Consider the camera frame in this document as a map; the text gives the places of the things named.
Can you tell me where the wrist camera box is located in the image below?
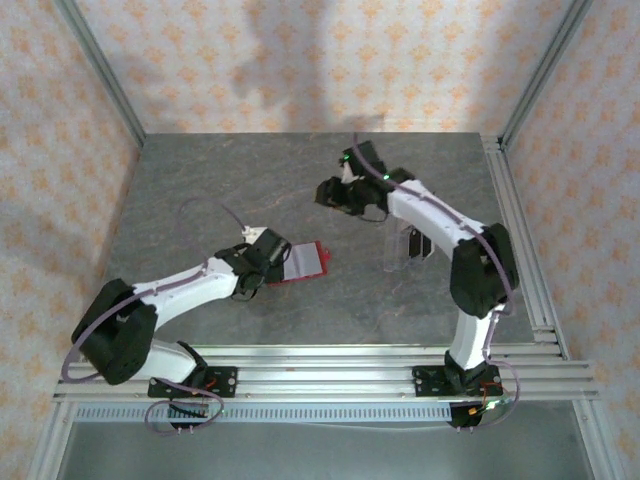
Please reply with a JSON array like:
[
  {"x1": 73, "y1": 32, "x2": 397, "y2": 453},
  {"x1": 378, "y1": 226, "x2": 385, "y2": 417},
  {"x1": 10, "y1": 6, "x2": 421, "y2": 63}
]
[
  {"x1": 239, "y1": 227, "x2": 293, "y2": 265},
  {"x1": 339, "y1": 140, "x2": 387, "y2": 184}
]

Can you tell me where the aluminium side rail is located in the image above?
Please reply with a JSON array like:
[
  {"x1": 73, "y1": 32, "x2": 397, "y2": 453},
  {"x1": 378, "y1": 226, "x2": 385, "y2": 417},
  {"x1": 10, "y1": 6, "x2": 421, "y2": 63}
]
[{"x1": 480, "y1": 132, "x2": 571, "y2": 361}]

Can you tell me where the arm control board with wires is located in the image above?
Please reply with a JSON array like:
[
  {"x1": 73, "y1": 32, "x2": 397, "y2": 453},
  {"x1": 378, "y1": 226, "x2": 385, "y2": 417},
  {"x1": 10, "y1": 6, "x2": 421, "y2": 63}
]
[{"x1": 447, "y1": 397, "x2": 516, "y2": 431}]

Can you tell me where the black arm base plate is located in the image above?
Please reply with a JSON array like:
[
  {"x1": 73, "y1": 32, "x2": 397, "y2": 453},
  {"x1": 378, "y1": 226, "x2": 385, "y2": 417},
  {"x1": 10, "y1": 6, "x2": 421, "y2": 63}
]
[
  {"x1": 411, "y1": 364, "x2": 501, "y2": 399},
  {"x1": 147, "y1": 366, "x2": 238, "y2": 400}
]

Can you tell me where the slim aluminium table-edge rail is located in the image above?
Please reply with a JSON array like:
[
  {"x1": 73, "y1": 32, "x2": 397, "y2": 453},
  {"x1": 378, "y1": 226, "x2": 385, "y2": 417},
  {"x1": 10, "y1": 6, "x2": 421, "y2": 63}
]
[{"x1": 79, "y1": 343, "x2": 571, "y2": 363}]

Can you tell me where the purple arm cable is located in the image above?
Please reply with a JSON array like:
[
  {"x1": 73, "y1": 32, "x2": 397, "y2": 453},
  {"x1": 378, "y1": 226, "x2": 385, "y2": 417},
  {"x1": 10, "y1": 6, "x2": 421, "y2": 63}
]
[
  {"x1": 61, "y1": 197, "x2": 250, "y2": 437},
  {"x1": 352, "y1": 132, "x2": 525, "y2": 432}
]

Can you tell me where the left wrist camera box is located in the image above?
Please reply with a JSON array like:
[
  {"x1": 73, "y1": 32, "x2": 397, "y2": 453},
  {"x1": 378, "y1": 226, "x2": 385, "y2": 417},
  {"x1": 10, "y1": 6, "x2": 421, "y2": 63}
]
[{"x1": 239, "y1": 227, "x2": 293, "y2": 265}]

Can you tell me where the slotted grey cable duct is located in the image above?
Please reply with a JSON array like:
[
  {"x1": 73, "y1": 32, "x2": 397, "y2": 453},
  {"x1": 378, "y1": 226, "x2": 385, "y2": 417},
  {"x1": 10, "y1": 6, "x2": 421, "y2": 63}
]
[{"x1": 73, "y1": 404, "x2": 454, "y2": 425}]

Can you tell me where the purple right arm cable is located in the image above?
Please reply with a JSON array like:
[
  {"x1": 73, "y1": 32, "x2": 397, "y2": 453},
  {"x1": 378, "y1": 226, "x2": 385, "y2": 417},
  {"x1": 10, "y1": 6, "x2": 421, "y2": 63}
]
[{"x1": 352, "y1": 132, "x2": 525, "y2": 432}]

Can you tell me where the wide aluminium base rail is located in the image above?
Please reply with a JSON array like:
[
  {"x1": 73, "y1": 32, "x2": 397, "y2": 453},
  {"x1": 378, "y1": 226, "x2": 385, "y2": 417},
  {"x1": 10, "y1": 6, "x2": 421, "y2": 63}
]
[{"x1": 52, "y1": 360, "x2": 601, "y2": 403}]

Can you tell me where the aluminium frame leg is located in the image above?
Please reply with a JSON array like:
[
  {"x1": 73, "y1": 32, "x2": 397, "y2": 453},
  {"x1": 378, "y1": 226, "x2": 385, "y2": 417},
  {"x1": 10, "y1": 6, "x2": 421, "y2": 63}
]
[
  {"x1": 572, "y1": 399, "x2": 616, "y2": 480},
  {"x1": 27, "y1": 399, "x2": 76, "y2": 480}
]

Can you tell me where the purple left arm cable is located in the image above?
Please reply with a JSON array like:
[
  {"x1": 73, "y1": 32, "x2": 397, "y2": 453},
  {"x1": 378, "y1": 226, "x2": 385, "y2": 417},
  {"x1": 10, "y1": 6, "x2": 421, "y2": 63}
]
[{"x1": 61, "y1": 197, "x2": 250, "y2": 437}]

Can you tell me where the clear acrylic card stand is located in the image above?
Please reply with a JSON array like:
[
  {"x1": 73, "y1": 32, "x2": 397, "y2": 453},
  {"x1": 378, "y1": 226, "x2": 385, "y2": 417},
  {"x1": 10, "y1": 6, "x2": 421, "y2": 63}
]
[{"x1": 383, "y1": 218, "x2": 435, "y2": 275}]

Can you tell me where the red card holder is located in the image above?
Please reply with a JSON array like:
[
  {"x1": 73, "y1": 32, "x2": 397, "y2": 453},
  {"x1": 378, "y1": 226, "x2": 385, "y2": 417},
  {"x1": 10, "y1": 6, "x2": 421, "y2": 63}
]
[{"x1": 263, "y1": 240, "x2": 332, "y2": 289}]

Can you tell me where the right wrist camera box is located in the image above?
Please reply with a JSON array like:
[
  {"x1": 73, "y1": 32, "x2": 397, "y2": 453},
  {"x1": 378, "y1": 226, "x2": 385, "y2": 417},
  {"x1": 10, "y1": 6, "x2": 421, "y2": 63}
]
[{"x1": 339, "y1": 140, "x2": 387, "y2": 184}]

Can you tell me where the aluminium corner post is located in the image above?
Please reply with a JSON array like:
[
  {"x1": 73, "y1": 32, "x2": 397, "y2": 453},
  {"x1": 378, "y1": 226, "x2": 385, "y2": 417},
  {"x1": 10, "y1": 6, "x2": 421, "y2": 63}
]
[
  {"x1": 53, "y1": 0, "x2": 147, "y2": 147},
  {"x1": 498, "y1": 0, "x2": 596, "y2": 146}
]

